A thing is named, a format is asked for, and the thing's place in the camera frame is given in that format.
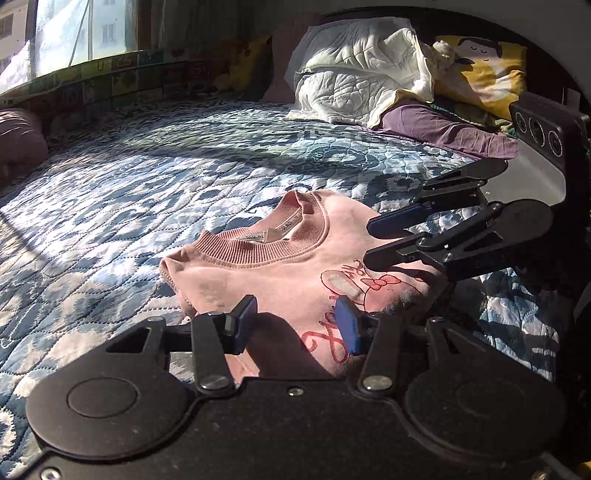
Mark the purple sheet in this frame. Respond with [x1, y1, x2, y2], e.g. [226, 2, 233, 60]
[380, 99, 519, 160]

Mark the window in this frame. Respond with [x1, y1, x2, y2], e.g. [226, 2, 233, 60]
[1, 1, 137, 92]

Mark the purple round pillow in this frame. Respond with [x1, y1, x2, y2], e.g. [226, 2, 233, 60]
[0, 109, 48, 187]

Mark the yellow plush toy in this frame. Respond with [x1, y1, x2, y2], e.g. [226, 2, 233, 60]
[213, 35, 273, 100]

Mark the pink sweatshirt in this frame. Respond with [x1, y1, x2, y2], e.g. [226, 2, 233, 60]
[160, 191, 448, 381]

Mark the pink pillow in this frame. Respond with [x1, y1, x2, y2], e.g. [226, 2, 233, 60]
[262, 13, 322, 104]

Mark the colourful alphabet bumper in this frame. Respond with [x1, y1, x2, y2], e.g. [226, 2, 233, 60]
[1, 49, 228, 133]

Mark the yellow cartoon pillow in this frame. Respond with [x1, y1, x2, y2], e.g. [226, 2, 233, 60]
[433, 35, 527, 120]

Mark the white quilted blanket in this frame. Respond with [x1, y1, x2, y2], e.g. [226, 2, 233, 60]
[284, 17, 434, 128]

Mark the blue patterned quilt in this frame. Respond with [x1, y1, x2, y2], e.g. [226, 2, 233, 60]
[0, 94, 562, 476]

